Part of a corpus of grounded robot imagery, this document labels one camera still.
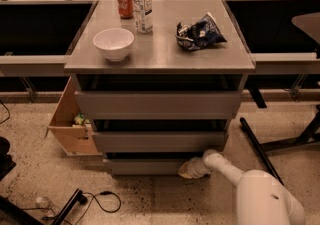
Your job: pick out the yellowish padded gripper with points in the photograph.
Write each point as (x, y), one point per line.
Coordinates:
(196, 168)

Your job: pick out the grey bottom drawer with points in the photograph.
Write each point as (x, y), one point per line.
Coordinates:
(149, 163)

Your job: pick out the grey drawer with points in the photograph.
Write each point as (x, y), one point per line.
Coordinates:
(107, 142)
(159, 105)
(149, 163)

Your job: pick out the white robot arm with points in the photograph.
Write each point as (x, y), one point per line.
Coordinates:
(260, 198)

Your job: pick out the grey middle drawer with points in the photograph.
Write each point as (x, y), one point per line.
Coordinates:
(107, 142)

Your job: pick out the grey drawer cabinet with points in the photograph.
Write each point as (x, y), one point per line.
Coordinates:
(158, 64)

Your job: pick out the grey top drawer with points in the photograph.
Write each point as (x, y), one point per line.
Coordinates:
(159, 105)

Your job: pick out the black stand leg left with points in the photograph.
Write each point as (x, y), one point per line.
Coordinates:
(76, 198)

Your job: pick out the cardboard box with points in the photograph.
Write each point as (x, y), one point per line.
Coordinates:
(74, 139)

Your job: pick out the black stand base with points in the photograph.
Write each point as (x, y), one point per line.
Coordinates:
(309, 135)

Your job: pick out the green item in box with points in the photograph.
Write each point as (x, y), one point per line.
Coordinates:
(79, 119)

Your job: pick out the blue crumpled chip bag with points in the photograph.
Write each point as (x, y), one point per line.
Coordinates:
(199, 35)

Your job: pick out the white bowl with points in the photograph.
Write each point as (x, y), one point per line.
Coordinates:
(115, 44)

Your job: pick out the clear plastic water bottle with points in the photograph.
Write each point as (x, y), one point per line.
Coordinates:
(142, 10)

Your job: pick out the orange soda can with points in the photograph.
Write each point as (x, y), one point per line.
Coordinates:
(125, 9)

